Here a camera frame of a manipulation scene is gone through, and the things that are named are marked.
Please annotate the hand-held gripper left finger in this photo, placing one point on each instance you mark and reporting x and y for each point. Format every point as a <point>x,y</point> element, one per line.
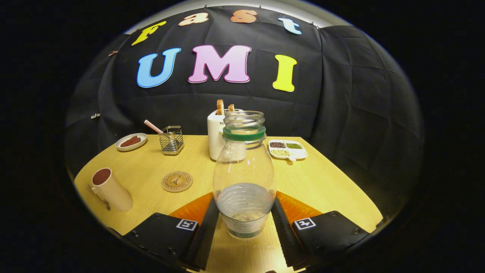
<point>204,239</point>

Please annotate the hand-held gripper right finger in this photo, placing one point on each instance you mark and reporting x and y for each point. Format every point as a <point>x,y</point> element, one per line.
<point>284,239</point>

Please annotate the round cork coaster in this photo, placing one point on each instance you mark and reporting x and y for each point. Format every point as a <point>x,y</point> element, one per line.
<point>177,182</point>

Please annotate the clear plastic juice bottle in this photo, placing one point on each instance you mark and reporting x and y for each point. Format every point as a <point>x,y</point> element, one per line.
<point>244,170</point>

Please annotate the wooden table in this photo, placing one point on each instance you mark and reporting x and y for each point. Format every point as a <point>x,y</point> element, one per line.
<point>322,182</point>

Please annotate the white divided bean tray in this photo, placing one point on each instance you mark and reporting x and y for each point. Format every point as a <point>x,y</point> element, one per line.
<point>299,152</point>

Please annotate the white toaster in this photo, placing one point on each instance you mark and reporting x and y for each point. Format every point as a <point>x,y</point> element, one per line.
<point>214,138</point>

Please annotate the brown meat slice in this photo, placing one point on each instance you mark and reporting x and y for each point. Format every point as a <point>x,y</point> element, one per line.
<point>134,138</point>
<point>128,143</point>

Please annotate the small white round plate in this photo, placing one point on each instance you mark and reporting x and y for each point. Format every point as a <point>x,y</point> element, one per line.
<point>120,146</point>

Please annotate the black backdrop cloth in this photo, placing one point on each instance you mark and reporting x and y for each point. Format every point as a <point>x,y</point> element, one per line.
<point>360,113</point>

